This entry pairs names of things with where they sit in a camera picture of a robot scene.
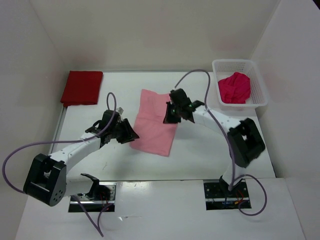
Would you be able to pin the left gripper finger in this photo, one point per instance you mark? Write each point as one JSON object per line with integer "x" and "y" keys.
{"x": 125, "y": 139}
{"x": 128, "y": 130}

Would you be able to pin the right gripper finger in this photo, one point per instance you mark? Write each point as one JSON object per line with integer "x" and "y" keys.
{"x": 169, "y": 110}
{"x": 171, "y": 120}

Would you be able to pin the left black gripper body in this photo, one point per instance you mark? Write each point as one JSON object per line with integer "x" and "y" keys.
{"x": 119, "y": 131}

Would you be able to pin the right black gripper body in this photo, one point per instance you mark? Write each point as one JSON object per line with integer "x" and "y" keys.
{"x": 178, "y": 109}

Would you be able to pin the pink t shirt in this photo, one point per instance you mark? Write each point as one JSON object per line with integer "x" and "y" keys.
{"x": 155, "y": 137}

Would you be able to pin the dark red t shirt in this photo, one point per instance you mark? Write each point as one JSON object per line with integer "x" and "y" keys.
{"x": 82, "y": 88}

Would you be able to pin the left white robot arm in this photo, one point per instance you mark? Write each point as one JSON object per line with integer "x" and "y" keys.
{"x": 48, "y": 180}

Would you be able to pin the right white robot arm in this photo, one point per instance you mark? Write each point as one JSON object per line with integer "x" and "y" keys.
{"x": 243, "y": 138}

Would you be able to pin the white plastic basket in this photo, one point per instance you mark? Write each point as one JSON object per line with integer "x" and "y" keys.
{"x": 223, "y": 68}

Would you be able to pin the crimson t shirt in basket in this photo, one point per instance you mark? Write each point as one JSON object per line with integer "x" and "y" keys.
{"x": 235, "y": 89}

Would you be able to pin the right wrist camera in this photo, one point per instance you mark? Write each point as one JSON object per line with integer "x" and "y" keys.
{"x": 179, "y": 98}

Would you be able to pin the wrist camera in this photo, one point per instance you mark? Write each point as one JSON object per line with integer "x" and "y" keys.
{"x": 179, "y": 98}
{"x": 111, "y": 118}

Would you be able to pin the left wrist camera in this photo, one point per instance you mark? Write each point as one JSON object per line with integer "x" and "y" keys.
{"x": 111, "y": 118}

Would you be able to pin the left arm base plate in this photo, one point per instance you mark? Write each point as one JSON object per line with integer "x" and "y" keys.
{"x": 102, "y": 198}

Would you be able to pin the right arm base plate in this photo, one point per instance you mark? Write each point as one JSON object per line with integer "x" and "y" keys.
{"x": 217, "y": 199}

